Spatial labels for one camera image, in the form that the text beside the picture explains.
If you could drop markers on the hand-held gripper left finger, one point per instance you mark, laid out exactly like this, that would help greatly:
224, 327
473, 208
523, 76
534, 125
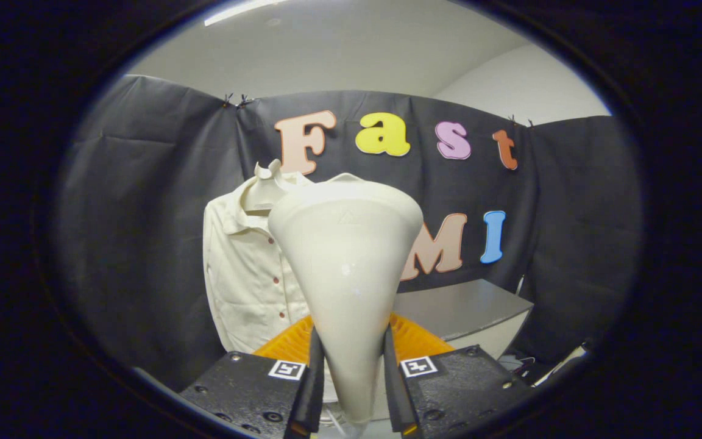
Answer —
247, 390

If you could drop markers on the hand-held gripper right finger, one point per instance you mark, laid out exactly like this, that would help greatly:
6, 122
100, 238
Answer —
448, 390

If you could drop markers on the cream button-up shirt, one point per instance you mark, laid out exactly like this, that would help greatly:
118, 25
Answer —
247, 286

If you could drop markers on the white garment steamer head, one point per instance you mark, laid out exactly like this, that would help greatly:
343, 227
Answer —
345, 262

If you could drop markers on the grey cabinet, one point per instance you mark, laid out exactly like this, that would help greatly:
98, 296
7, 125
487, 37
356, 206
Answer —
467, 305

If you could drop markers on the white plastic hanger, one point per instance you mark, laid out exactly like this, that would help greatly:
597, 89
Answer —
265, 189

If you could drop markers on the black backdrop cloth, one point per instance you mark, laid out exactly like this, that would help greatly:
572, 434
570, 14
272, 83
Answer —
144, 213

